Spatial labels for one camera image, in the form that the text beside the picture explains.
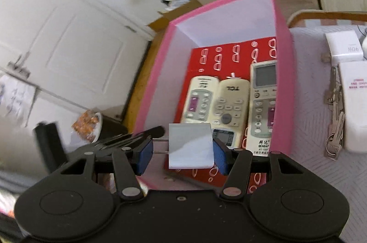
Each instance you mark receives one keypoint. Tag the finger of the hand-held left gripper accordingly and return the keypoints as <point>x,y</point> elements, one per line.
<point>149,132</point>

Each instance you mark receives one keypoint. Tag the white charger with red label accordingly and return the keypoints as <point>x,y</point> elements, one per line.
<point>355,117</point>

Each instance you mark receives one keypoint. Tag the white rounded charger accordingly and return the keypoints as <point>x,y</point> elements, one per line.
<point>189,145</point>

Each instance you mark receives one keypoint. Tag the cream remote with purple buttons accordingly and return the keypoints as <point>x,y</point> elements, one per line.
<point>197,99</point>

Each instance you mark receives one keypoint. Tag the white charger with grey print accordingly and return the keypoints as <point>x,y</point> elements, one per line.
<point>342,43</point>

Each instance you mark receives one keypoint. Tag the cream remote with grey button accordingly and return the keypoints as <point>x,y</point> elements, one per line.
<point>229,114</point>

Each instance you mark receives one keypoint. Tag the bunch of metal keys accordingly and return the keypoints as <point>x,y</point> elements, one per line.
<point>334,122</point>

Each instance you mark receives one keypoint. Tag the small white charger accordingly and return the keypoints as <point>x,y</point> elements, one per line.
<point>364,48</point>

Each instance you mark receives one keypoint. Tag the pink shoe box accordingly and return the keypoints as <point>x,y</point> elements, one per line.
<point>283,59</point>

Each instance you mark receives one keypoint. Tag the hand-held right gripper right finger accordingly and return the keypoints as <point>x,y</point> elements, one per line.
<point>220,160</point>

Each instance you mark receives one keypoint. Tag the white panel door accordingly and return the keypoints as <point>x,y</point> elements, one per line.
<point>71,45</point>

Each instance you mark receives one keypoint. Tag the red patterned flat box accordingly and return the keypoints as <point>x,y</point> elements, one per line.
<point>209,66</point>

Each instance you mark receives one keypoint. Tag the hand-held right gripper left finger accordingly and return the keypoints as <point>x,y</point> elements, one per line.
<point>143,157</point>

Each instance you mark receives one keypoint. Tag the long white remote control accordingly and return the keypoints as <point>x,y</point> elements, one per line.
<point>262,105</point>

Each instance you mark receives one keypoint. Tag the black trash bin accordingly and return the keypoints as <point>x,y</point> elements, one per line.
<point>111,125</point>

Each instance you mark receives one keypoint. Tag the white printed sheet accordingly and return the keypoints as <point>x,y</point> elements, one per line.
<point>14,99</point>

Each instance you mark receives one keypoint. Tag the orange printed bag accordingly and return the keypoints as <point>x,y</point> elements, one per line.
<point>86,124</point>

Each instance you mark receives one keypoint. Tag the cardboard box with clutter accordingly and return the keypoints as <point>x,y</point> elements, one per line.
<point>163,22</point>

